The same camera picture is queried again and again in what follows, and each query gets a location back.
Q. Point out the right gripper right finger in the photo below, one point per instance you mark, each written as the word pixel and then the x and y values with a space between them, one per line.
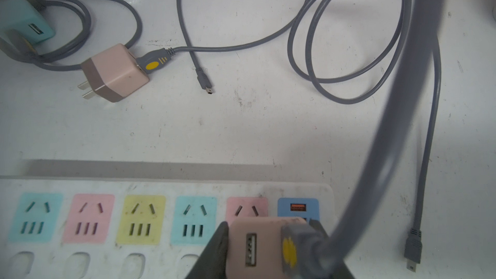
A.
pixel 331 251

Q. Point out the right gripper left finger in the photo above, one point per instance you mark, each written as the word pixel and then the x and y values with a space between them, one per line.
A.
pixel 212 261

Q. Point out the pink charger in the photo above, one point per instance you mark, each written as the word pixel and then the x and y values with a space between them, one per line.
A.
pixel 255 247
pixel 112 74

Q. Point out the white colourful power strip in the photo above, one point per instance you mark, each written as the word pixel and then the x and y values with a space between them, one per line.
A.
pixel 54 228

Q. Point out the teal usb charger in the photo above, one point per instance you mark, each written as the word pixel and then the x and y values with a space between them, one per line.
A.
pixel 24 17

